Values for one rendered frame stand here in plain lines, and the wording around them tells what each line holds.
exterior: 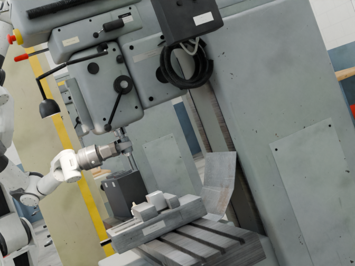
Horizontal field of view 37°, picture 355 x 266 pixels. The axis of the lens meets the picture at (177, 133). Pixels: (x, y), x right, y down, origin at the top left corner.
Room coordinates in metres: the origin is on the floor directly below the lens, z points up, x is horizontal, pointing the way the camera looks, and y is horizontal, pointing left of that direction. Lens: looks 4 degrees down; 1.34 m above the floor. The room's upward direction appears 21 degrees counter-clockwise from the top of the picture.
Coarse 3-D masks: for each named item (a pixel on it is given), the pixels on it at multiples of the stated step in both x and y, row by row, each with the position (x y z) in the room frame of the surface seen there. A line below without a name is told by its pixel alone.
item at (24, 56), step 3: (48, 48) 2.10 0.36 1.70; (36, 51) 2.09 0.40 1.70; (39, 51) 2.09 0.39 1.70; (42, 51) 2.09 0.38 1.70; (45, 51) 2.10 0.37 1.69; (24, 54) 2.06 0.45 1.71; (27, 54) 2.07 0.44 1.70; (30, 54) 2.07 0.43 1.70; (33, 54) 2.08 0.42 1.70; (15, 57) 2.06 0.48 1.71; (18, 57) 2.06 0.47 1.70; (21, 57) 2.06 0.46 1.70; (24, 57) 2.06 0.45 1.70; (27, 57) 2.07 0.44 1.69; (15, 60) 2.05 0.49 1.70; (18, 60) 2.06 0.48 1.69; (21, 60) 2.06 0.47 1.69
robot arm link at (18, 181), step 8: (8, 168) 2.06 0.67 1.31; (16, 168) 2.11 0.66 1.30; (0, 176) 2.06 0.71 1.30; (8, 176) 2.07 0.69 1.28; (16, 176) 2.10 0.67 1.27; (24, 176) 2.14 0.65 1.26; (8, 184) 2.10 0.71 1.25; (16, 184) 2.11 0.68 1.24; (24, 184) 2.13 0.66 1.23; (16, 192) 2.12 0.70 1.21; (24, 192) 2.13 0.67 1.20; (16, 200) 2.16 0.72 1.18; (24, 200) 2.14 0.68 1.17; (32, 200) 2.13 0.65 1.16
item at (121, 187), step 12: (108, 180) 2.44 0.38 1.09; (120, 180) 2.35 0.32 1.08; (132, 180) 2.37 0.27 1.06; (108, 192) 2.49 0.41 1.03; (120, 192) 2.35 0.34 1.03; (132, 192) 2.36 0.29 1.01; (144, 192) 2.39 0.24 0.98; (120, 204) 2.40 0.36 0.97; (132, 204) 2.35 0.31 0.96; (132, 216) 2.34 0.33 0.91
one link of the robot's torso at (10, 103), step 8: (8, 104) 2.20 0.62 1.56; (0, 112) 2.13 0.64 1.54; (8, 112) 2.17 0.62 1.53; (0, 120) 2.10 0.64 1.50; (8, 120) 2.14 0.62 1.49; (0, 128) 2.09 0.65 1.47; (8, 128) 2.12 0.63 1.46; (0, 136) 2.11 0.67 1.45; (8, 136) 2.14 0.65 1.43; (8, 144) 2.18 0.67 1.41
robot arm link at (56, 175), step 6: (66, 150) 2.04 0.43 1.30; (72, 150) 2.06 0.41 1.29; (60, 156) 2.04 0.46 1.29; (54, 162) 2.07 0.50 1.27; (54, 168) 2.08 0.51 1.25; (60, 168) 2.11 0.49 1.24; (54, 174) 2.08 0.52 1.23; (60, 174) 2.09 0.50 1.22; (54, 180) 2.08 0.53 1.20; (60, 180) 2.08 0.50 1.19
